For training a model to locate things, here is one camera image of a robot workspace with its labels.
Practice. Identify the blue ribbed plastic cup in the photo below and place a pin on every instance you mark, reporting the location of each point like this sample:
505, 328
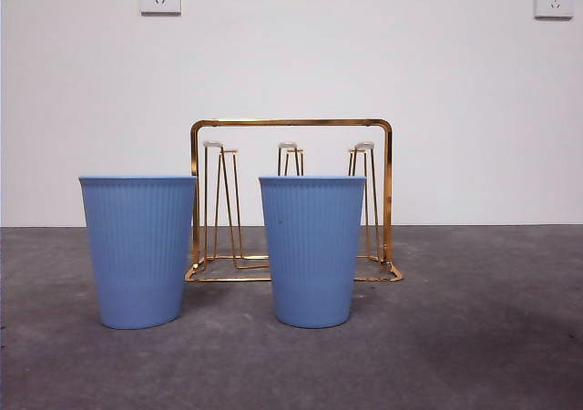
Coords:
136, 255

